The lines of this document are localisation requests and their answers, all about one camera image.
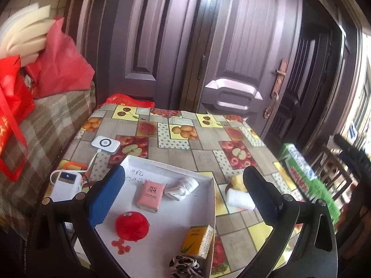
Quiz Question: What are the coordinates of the fruit print tablecloth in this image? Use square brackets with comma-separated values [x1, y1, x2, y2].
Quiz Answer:
[43, 101, 308, 275]

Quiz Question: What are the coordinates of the green gum print cushion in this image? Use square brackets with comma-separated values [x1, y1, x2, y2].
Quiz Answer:
[278, 142, 341, 232]

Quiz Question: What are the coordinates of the dark barred security door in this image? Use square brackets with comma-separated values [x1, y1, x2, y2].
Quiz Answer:
[272, 26, 348, 157]

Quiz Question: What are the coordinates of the red printed sack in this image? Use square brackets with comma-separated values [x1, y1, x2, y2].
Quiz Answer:
[104, 93, 155, 109]

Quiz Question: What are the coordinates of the shiny red gift bag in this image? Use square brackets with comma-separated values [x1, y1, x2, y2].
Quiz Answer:
[0, 55, 36, 183]

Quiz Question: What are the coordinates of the red plush ball toy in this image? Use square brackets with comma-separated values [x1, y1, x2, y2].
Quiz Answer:
[111, 211, 150, 254]

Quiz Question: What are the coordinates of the bronze door handle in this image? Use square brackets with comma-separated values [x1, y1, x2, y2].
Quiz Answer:
[263, 58, 289, 119]

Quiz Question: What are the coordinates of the white cloth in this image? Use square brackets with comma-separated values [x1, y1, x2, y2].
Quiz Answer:
[164, 177, 199, 202]

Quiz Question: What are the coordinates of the yellow tissue box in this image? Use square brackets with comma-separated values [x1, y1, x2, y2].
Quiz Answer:
[181, 225, 215, 259]

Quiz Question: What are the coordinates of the purple door leaf with handle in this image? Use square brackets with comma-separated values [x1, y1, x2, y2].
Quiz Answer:
[200, 0, 303, 139]

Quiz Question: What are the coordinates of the plain purple door leaf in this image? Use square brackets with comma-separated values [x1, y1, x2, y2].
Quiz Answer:
[72, 0, 203, 113]

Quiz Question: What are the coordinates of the black curved object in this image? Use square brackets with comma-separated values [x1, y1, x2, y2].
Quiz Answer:
[333, 133, 371, 186]

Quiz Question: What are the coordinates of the white charging cable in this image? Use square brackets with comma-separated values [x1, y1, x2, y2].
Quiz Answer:
[81, 149, 102, 184]

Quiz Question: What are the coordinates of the pink tissue pack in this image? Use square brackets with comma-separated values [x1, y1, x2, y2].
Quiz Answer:
[134, 180, 166, 212]

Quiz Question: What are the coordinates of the dark wooden chair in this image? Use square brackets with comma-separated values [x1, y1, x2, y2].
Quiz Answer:
[314, 145, 355, 200]

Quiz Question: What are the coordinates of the red plastic bag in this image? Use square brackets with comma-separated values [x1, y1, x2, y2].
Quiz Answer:
[25, 17, 96, 99]

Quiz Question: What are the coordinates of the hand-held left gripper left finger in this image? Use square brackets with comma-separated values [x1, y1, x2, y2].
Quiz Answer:
[29, 166, 128, 278]

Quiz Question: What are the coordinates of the white cardboard box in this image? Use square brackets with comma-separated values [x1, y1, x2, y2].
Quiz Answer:
[94, 155, 216, 278]

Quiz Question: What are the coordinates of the brown plaid blanket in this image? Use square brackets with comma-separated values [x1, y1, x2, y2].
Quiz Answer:
[0, 88, 96, 238]

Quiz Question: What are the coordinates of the leopard print scrunchie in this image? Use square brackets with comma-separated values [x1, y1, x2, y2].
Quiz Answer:
[169, 254, 203, 277]

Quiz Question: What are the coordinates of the white portable router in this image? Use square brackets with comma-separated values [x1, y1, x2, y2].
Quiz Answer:
[91, 136, 119, 155]

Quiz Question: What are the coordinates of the white power bank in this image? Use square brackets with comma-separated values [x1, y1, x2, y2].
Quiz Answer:
[50, 170, 84, 202]

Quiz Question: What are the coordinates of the white foam block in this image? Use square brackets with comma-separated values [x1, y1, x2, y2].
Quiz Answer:
[226, 189, 256, 210]

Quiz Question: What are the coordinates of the stack of cream foam sheets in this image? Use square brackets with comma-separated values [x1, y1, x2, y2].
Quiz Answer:
[0, 3, 57, 67]

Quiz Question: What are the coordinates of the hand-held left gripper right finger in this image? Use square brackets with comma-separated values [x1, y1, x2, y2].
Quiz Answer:
[240, 166, 338, 278]

